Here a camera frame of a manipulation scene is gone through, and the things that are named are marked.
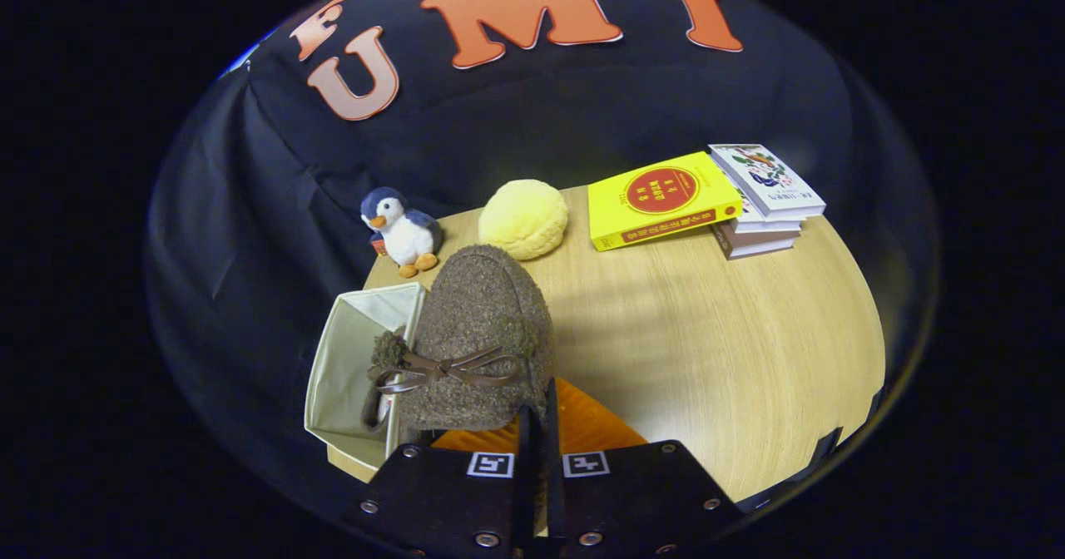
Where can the brown-spined book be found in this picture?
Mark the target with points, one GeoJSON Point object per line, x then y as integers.
{"type": "Point", "coordinates": [757, 244]}

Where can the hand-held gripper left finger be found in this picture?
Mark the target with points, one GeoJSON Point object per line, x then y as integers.
{"type": "Point", "coordinates": [524, 492]}

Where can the penguin plush toy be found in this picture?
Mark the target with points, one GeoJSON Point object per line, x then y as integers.
{"type": "Point", "coordinates": [406, 234]}

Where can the brown fuzzy shoe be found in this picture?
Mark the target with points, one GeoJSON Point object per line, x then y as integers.
{"type": "Point", "coordinates": [482, 309]}

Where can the yellow round plush cushion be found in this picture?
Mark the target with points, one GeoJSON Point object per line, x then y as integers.
{"type": "Point", "coordinates": [524, 218]}

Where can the yellow book with red circle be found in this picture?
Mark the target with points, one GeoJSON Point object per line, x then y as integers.
{"type": "Point", "coordinates": [661, 201]}

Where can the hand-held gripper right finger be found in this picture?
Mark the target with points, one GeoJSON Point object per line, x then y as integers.
{"type": "Point", "coordinates": [552, 492]}

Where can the cream fabric storage box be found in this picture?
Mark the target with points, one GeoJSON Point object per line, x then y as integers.
{"type": "Point", "coordinates": [349, 359]}

